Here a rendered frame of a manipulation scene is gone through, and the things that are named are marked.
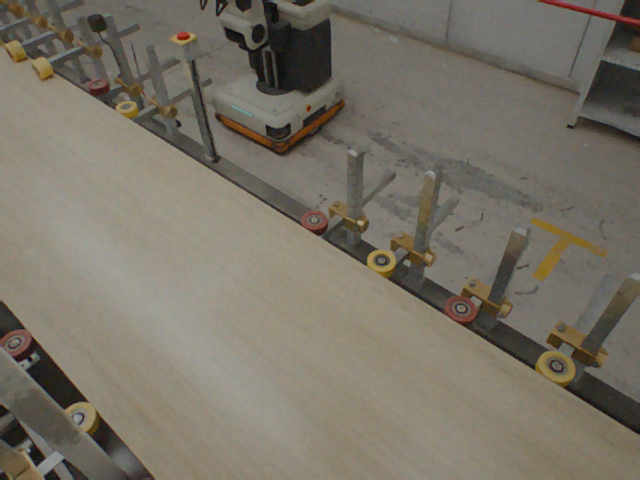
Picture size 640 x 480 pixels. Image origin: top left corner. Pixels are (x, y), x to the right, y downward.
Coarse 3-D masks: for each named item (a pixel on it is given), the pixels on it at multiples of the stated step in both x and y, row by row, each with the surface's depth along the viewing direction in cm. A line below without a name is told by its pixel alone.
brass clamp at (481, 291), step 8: (464, 288) 141; (472, 288) 140; (480, 288) 140; (488, 288) 140; (464, 296) 142; (480, 296) 138; (488, 296) 138; (488, 304) 138; (496, 304) 136; (504, 304) 136; (512, 304) 137; (488, 312) 140; (496, 312) 137; (504, 312) 136
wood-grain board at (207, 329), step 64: (0, 64) 227; (0, 128) 191; (64, 128) 190; (128, 128) 188; (0, 192) 166; (64, 192) 164; (128, 192) 163; (192, 192) 162; (0, 256) 146; (64, 256) 145; (128, 256) 144; (192, 256) 143; (256, 256) 142; (320, 256) 141; (64, 320) 130; (128, 320) 129; (192, 320) 128; (256, 320) 127; (320, 320) 127; (384, 320) 126; (448, 320) 125; (128, 384) 117; (192, 384) 116; (256, 384) 115; (320, 384) 115; (384, 384) 114; (448, 384) 114; (512, 384) 113; (192, 448) 106; (256, 448) 106; (320, 448) 105; (384, 448) 105; (448, 448) 104; (512, 448) 104; (576, 448) 103
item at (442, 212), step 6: (450, 198) 163; (456, 198) 163; (444, 204) 161; (450, 204) 161; (456, 204) 163; (438, 210) 159; (444, 210) 159; (450, 210) 161; (438, 216) 158; (444, 216) 159; (438, 222) 157; (432, 228) 155; (414, 234) 153; (396, 252) 148; (402, 252) 148; (408, 252) 148; (396, 258) 146; (402, 258) 147; (396, 264) 145
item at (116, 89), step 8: (160, 64) 229; (168, 64) 231; (176, 64) 234; (144, 72) 225; (136, 80) 222; (144, 80) 225; (112, 88) 216; (120, 88) 218; (104, 96) 214; (112, 96) 217
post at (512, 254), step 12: (516, 228) 117; (528, 228) 117; (516, 240) 118; (504, 252) 123; (516, 252) 121; (504, 264) 126; (516, 264) 124; (504, 276) 128; (492, 288) 134; (504, 288) 131; (492, 300) 137
